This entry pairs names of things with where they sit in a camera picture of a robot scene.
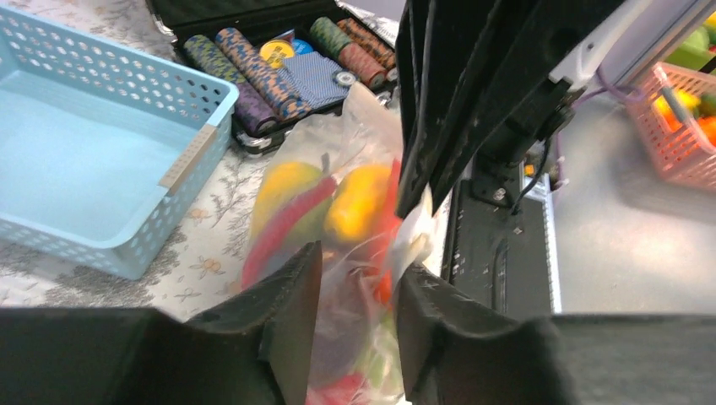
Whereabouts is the orange carrot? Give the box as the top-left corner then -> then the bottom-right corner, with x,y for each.
364,159 -> 402,306

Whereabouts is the red chili pepper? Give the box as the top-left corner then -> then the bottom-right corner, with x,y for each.
240,175 -> 337,289

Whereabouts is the pink plastic basket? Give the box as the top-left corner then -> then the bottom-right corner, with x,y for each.
626,62 -> 715,192

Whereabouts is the clear dotted zip bag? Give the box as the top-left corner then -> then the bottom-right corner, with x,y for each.
240,83 -> 437,404

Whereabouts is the light blue plastic basket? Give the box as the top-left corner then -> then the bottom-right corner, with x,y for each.
1,7 -> 239,279

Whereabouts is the green yellow mango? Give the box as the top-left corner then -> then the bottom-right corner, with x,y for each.
250,161 -> 331,246

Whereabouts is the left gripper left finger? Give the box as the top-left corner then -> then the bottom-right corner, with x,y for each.
1,242 -> 323,404

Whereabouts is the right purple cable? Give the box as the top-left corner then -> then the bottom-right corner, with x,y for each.
553,67 -> 644,186

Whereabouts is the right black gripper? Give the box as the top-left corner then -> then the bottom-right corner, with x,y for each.
395,1 -> 619,219

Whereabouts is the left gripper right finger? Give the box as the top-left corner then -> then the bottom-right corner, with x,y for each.
395,265 -> 715,404

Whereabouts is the yellow bell pepper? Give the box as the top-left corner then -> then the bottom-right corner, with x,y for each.
323,164 -> 391,245

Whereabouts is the black poker chip case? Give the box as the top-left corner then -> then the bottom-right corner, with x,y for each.
147,1 -> 398,156

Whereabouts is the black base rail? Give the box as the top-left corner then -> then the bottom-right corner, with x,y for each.
442,180 -> 561,320

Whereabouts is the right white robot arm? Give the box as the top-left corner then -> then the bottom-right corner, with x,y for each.
396,1 -> 648,218

